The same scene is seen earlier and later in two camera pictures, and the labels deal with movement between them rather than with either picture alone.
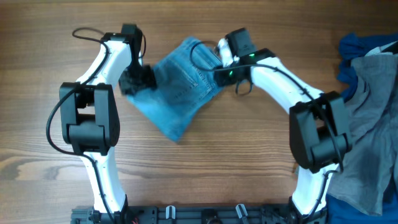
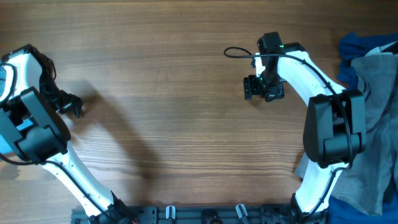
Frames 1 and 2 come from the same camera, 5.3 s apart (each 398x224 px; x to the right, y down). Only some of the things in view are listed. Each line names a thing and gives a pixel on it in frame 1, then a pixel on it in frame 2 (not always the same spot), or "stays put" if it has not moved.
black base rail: x=193 y=214 stays put
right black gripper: x=224 y=76 → x=252 y=88
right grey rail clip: x=239 y=211 stays put
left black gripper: x=138 y=78 → x=68 y=104
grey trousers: x=367 y=178 stays put
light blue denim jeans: x=186 y=83 → x=4 y=149
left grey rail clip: x=170 y=212 stays put
